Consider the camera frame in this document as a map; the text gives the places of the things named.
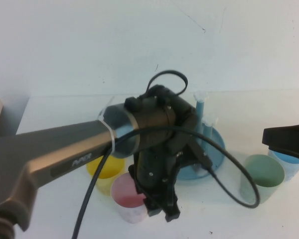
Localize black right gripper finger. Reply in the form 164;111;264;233
262;121;299;164

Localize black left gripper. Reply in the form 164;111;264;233
129;144;190;223

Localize pink plastic cup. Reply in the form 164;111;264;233
111;172;150;224

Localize blue plastic cup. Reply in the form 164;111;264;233
267;146;299;182

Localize green plastic cup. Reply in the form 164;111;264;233
240;154;285;205

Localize yellow plastic cup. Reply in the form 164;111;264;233
86;155;126;197

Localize blue cup stand white caps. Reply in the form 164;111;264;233
175;91;226;181

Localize white zip tie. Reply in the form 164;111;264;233
97;109;117;153

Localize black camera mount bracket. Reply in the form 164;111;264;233
185;138;212;172

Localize thin black wire loop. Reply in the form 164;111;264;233
146;70;189;97

